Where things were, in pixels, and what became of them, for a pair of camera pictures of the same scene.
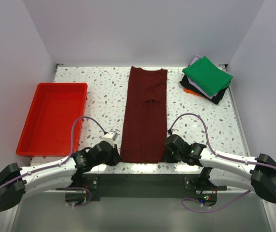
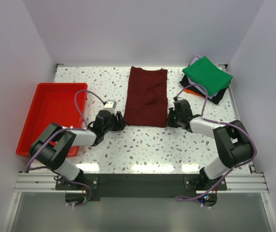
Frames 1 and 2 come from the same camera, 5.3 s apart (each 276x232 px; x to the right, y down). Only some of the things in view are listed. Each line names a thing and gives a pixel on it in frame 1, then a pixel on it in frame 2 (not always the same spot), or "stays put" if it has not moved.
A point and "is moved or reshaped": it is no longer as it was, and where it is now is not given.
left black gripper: (115, 157) -> (118, 121)
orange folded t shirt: (191, 92) stays put
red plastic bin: (49, 130) stays put
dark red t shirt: (144, 133) is moved or reshaped
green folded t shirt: (209, 76) stays put
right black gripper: (168, 153) -> (174, 119)
